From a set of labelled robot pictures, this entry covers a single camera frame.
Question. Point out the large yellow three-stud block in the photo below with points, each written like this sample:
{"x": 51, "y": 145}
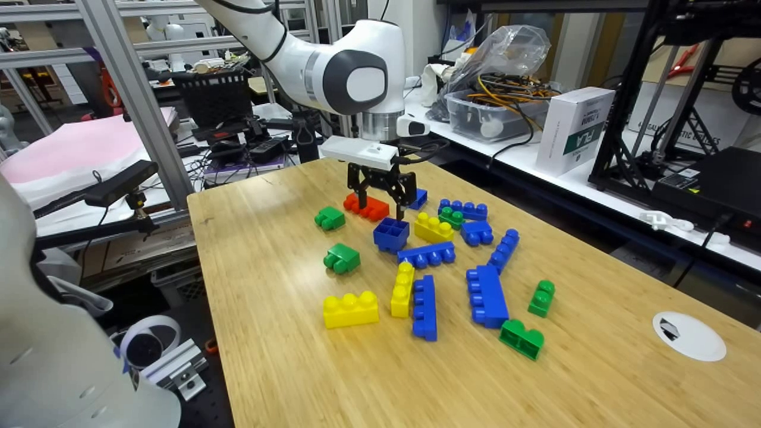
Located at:
{"x": 351, "y": 310}

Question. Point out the small green block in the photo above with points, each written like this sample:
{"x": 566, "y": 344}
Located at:
{"x": 451, "y": 216}

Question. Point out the aluminium extrusion frame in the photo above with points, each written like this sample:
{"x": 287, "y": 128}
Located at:
{"x": 134, "y": 96}

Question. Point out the black camera stand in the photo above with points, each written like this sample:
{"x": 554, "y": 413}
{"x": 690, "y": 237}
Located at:
{"x": 304, "y": 143}

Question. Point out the black clamp mount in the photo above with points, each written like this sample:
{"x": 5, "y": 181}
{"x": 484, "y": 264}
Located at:
{"x": 119, "y": 184}

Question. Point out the large blue four-stud block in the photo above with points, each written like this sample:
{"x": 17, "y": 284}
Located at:
{"x": 486, "y": 296}

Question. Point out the white side bench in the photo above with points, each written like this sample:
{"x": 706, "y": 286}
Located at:
{"x": 603, "y": 198}

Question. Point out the clear plastic bag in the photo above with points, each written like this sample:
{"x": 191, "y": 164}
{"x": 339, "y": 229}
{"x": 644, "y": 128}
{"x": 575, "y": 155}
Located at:
{"x": 506, "y": 50}

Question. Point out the long blue four-stud block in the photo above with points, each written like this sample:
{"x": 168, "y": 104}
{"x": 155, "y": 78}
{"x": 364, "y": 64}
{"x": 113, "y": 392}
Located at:
{"x": 423, "y": 310}

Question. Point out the red four-stud block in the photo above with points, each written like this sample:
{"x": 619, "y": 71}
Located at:
{"x": 373, "y": 208}

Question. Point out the narrow blue four-stud block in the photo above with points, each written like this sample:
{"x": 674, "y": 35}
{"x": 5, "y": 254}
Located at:
{"x": 502, "y": 249}

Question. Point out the clear plastic storage bin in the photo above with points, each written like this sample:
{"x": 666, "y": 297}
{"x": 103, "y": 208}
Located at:
{"x": 484, "y": 118}

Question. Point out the blue two-stud block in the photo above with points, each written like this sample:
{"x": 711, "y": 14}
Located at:
{"x": 477, "y": 233}

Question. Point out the long yellow block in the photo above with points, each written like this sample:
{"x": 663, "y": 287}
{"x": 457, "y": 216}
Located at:
{"x": 403, "y": 287}

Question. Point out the small blue block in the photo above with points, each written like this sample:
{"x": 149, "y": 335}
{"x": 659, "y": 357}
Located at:
{"x": 421, "y": 198}

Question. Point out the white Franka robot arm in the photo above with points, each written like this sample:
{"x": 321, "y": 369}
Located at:
{"x": 316, "y": 74}

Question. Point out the black printer frame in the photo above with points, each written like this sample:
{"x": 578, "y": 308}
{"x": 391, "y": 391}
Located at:
{"x": 680, "y": 102}

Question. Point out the green two-stud block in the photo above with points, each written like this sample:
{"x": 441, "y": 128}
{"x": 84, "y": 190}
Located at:
{"x": 543, "y": 297}
{"x": 329, "y": 216}
{"x": 340, "y": 258}
{"x": 522, "y": 337}

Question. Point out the blue square two-by-two block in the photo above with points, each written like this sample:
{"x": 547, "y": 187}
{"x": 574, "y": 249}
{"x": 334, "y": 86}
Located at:
{"x": 391, "y": 236}

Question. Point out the large white table grommet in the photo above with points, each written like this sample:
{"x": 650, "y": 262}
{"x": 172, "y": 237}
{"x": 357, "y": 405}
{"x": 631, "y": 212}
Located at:
{"x": 688, "y": 335}

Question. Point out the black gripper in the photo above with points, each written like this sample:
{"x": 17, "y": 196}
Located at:
{"x": 382, "y": 176}

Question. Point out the white round reel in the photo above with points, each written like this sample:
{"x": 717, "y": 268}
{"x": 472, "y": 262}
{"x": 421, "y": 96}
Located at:
{"x": 146, "y": 341}

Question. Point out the white cardboard box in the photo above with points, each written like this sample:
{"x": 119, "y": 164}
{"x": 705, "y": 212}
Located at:
{"x": 574, "y": 128}

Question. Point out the pink foam sheet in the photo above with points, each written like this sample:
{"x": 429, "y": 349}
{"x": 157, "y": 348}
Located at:
{"x": 80, "y": 145}

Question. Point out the black box device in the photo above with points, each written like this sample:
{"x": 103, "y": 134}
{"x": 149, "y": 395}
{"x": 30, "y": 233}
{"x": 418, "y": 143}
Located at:
{"x": 214, "y": 97}

